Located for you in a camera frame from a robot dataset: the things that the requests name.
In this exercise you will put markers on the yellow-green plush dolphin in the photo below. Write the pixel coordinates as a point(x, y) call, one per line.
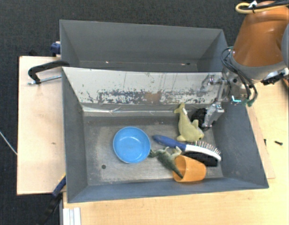
point(187, 128)

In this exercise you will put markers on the blue bowl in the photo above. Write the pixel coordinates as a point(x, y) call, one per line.
point(131, 145)

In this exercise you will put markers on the black round object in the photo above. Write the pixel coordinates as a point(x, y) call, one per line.
point(197, 116)

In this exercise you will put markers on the blue and white hairbrush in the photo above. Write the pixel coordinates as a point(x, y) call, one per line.
point(181, 146)

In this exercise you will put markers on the orange plastic cup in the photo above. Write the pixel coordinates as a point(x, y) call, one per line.
point(193, 170)

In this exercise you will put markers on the black flat block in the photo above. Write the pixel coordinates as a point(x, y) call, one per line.
point(205, 160)

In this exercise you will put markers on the grey metal bin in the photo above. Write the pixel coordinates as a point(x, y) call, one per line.
point(99, 149)

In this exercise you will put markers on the green toy dinosaur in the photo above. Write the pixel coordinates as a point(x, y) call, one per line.
point(166, 158)

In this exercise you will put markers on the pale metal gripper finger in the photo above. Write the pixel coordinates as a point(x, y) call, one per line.
point(212, 116)
point(213, 81)

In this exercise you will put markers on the small black screw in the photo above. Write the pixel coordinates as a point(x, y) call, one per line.
point(279, 143)

